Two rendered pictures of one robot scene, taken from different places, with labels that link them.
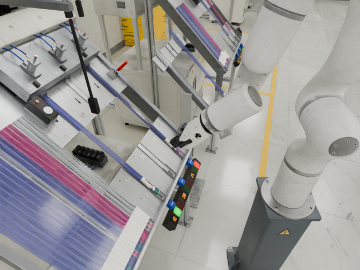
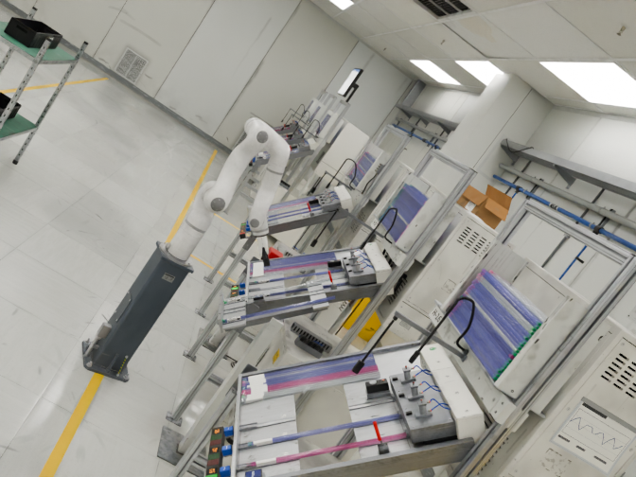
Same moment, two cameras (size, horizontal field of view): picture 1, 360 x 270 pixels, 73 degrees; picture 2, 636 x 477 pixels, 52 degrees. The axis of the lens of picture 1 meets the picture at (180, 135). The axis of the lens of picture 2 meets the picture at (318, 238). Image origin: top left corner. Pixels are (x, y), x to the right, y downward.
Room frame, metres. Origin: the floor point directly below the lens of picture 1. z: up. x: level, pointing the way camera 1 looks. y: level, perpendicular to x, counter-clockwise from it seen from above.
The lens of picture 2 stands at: (3.51, -1.64, 1.76)
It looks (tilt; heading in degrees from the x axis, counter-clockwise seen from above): 10 degrees down; 148
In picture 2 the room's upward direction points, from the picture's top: 35 degrees clockwise
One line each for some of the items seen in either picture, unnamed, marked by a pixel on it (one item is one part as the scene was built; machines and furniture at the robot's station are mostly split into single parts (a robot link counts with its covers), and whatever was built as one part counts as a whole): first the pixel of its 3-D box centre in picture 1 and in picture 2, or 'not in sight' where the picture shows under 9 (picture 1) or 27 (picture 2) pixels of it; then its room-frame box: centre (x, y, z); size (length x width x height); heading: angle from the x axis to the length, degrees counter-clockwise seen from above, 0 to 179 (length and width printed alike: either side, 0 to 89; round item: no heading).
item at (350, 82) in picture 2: not in sight; (352, 85); (-3.79, 2.09, 2.10); 0.58 x 0.14 x 0.41; 160
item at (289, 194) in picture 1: (294, 180); (185, 240); (0.54, -0.40, 0.79); 0.19 x 0.19 x 0.18
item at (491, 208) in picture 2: not in sight; (480, 198); (0.71, 0.84, 1.82); 0.68 x 0.30 x 0.20; 160
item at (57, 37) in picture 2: not in sight; (35, 33); (-1.45, -1.31, 1.01); 0.57 x 0.17 x 0.11; 160
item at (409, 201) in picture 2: not in sight; (410, 216); (0.71, 0.52, 1.52); 0.51 x 0.13 x 0.27; 160
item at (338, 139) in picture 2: not in sight; (308, 169); (-3.74, 2.22, 0.95); 1.36 x 0.82 x 1.90; 70
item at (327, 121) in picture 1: (321, 141); (206, 204); (0.50, -0.40, 1.00); 0.19 x 0.12 x 0.24; 176
